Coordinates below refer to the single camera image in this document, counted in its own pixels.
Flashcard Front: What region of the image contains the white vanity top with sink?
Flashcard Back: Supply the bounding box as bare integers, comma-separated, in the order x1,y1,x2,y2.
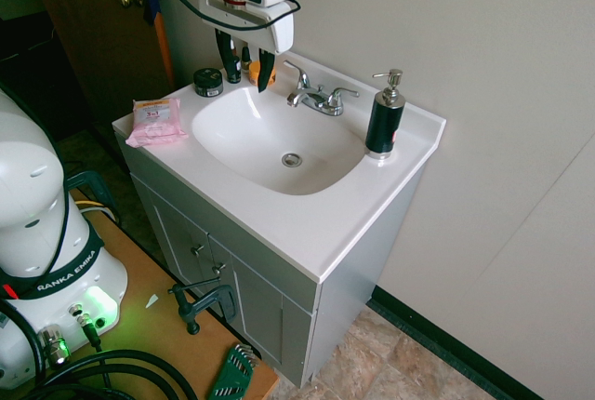
111,49,448,286

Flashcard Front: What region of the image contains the grey vanity cabinet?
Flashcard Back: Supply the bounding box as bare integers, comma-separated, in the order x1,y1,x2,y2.
118,137,425,390

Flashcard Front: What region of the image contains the green hex key set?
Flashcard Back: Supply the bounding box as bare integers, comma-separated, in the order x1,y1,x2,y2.
205,343,257,400

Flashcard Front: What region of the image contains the chrome two-handle faucet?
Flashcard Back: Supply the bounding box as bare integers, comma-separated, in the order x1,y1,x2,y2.
283,60,361,117

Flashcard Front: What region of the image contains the pink wipes pack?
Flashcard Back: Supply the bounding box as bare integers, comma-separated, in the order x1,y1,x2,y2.
126,97,191,150

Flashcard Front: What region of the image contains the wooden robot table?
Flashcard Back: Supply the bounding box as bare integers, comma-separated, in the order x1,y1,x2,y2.
68,187,281,400

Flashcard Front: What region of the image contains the black round cosmetic jar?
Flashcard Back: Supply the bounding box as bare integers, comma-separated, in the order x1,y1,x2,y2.
192,67,225,98

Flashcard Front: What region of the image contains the thick black cable bundle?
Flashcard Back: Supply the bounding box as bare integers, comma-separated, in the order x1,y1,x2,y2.
0,300,202,400

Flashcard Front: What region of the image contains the orange round jar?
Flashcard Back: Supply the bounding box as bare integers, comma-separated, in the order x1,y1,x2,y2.
246,60,280,90

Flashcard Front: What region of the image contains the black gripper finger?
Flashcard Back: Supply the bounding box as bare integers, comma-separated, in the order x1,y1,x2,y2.
214,29,241,84
257,47,277,95

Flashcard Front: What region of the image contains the dark green C-clamp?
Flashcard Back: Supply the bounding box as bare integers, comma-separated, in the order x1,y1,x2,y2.
167,278,237,337
68,170,120,225

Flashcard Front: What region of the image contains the small nail polish bottle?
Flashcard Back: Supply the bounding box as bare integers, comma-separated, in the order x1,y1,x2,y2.
239,46,254,78

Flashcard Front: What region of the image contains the dark dropper bottle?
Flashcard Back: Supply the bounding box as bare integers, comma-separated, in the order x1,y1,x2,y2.
226,46,243,85

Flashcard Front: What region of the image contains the yellow cable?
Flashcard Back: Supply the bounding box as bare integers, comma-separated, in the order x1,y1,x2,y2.
75,200,114,213

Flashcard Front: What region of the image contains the black chrome soap dispenser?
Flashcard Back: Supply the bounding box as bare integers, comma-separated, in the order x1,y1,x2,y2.
364,67,407,161

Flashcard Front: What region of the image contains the brown wooden door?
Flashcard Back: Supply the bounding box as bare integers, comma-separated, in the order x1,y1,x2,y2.
21,0,177,127

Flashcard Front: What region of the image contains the black wall baseboard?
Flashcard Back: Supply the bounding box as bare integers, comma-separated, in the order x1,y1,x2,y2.
365,285,546,400

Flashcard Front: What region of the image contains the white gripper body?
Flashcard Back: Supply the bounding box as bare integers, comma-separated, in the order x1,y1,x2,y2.
198,0,298,56

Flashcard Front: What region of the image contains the thin black base cable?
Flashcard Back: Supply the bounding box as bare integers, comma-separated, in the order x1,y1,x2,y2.
68,304,113,390

